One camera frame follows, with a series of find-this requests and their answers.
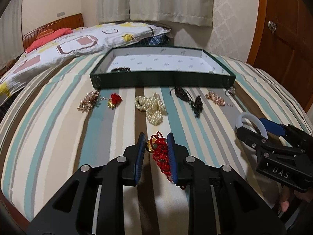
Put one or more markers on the red knotted cord charm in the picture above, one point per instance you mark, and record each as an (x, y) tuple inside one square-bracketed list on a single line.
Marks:
[(157, 146)]

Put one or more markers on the wooden door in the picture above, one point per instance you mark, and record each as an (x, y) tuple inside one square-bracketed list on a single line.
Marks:
[(287, 54)]

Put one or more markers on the wall power outlet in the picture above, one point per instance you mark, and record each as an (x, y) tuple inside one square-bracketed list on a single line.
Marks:
[(60, 14)]

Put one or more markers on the gold crystal flower brooch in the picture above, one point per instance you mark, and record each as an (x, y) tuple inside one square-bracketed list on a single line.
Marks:
[(89, 101)]

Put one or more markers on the striped tablecloth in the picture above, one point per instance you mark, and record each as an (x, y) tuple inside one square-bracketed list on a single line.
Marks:
[(44, 138)]

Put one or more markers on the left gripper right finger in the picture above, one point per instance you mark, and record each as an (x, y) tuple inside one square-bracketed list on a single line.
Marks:
[(220, 200)]

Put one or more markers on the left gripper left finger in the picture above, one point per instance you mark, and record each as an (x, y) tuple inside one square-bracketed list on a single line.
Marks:
[(92, 197)]

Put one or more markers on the green jewelry box tray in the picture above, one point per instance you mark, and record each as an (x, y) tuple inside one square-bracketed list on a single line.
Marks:
[(160, 66)]

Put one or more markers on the red tassel charm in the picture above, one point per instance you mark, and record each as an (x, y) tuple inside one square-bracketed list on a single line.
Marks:
[(114, 101)]

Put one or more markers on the silver door knob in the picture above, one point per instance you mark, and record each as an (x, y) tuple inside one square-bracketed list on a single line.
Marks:
[(272, 26)]

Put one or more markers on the wooden headboard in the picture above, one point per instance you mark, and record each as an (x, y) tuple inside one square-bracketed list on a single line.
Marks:
[(73, 22)]

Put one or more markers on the bed with patterned quilt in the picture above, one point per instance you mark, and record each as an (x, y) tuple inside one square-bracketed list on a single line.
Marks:
[(80, 42)]

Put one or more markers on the person's right hand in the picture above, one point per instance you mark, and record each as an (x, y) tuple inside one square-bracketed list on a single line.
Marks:
[(287, 193)]

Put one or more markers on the red pillow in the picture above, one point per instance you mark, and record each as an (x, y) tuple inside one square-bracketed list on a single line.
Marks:
[(47, 38)]

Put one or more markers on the white window curtain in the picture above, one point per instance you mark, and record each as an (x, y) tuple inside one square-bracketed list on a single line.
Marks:
[(193, 12)]

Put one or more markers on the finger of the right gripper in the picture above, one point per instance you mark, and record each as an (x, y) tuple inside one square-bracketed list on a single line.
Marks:
[(294, 136), (251, 139)]

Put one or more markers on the left striped curtain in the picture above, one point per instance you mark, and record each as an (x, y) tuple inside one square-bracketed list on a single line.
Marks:
[(11, 32)]

